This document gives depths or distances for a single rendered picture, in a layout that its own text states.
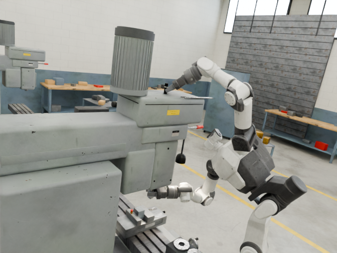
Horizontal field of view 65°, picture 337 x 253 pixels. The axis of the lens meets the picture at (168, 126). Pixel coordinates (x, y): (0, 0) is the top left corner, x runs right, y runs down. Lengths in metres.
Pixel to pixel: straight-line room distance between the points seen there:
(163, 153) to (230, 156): 0.39
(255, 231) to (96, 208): 0.99
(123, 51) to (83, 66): 7.02
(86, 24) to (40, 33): 1.26
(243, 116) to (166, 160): 0.53
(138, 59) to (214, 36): 10.13
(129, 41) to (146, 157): 0.61
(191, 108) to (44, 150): 0.82
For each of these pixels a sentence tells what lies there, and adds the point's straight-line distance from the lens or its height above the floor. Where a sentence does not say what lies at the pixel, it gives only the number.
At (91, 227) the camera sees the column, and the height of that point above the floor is 1.29.
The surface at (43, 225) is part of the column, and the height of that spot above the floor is 1.38.
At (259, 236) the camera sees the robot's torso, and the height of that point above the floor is 1.14.
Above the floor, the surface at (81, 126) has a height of 1.75.
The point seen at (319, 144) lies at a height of 0.35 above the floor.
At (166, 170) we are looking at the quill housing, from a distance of 1.65.
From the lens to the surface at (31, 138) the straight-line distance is 1.21.
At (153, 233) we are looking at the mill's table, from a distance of 2.03.
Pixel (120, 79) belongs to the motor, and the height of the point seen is 1.96.
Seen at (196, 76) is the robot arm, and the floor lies 2.02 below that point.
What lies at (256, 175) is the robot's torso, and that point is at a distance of 1.65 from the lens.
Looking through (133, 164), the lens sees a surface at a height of 1.53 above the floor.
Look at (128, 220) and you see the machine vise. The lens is 1.98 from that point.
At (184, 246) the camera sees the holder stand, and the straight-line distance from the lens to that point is 1.63.
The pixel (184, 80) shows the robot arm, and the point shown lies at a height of 1.99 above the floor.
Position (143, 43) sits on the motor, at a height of 2.15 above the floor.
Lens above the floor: 2.12
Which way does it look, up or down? 15 degrees down
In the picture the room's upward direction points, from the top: 9 degrees clockwise
